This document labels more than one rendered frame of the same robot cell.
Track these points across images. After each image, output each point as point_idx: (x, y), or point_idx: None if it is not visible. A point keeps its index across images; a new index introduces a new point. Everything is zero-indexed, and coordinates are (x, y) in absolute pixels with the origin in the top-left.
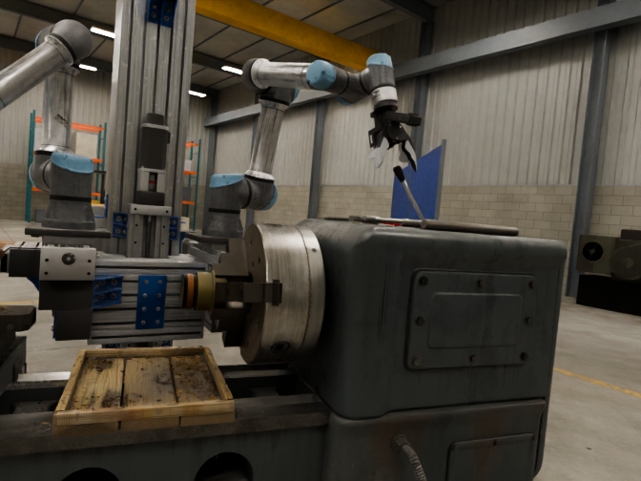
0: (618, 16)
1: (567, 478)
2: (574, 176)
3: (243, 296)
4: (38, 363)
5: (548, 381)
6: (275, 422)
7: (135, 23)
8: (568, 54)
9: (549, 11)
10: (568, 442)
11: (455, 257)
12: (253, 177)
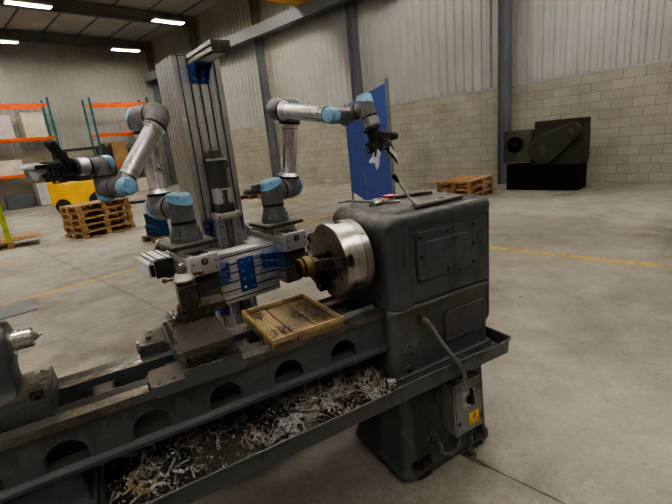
0: None
1: (507, 318)
2: (494, 80)
3: (335, 266)
4: (119, 330)
5: (487, 270)
6: (361, 321)
7: (185, 87)
8: None
9: None
10: (507, 296)
11: (433, 221)
12: (286, 177)
